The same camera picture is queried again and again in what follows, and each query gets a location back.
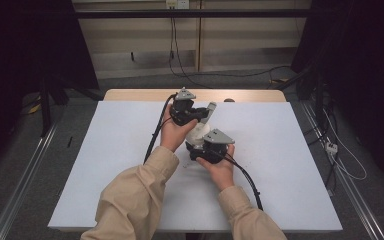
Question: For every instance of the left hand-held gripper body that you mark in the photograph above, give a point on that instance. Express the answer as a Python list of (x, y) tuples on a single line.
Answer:
[(184, 111)]

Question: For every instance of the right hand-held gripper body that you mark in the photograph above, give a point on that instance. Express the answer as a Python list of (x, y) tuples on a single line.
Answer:
[(217, 138)]

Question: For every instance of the clear jar with white lid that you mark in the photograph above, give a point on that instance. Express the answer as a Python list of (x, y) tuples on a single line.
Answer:
[(197, 133)]

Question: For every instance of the person's left hand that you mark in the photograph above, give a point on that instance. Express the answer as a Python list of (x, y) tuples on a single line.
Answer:
[(173, 135)]

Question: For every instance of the person's right hand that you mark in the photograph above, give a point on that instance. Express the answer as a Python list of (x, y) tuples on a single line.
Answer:
[(221, 173)]

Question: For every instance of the dark round table grommet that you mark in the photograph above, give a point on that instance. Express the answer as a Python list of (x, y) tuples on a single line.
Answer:
[(229, 100)]

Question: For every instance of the white table cover sheet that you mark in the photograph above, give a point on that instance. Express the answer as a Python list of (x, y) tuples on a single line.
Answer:
[(273, 166)]

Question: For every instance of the wooden vertical strip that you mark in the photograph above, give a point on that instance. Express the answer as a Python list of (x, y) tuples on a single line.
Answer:
[(198, 36)]

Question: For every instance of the dark horizontal bar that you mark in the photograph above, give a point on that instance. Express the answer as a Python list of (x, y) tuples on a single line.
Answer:
[(193, 13)]

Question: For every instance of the black metal stand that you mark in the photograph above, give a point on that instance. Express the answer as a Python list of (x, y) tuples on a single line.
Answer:
[(45, 110), (319, 96)]

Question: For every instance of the white power strip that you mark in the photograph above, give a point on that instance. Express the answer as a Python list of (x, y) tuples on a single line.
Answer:
[(331, 147)]

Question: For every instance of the small black floor object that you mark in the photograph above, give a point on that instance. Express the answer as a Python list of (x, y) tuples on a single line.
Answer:
[(69, 141)]

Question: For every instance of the yellow floor tape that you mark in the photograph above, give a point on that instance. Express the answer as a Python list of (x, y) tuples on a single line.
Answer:
[(35, 108)]

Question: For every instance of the black curtain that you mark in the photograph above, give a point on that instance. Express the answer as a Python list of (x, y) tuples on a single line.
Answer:
[(13, 50), (373, 66)]

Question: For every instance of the small black wall clip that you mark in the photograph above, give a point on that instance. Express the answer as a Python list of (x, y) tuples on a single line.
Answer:
[(132, 56)]

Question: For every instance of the white wall socket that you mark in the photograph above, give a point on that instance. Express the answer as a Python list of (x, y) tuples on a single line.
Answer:
[(177, 3)]

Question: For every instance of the metal floor rail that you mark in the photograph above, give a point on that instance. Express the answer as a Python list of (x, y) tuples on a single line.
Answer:
[(350, 190), (20, 186)]

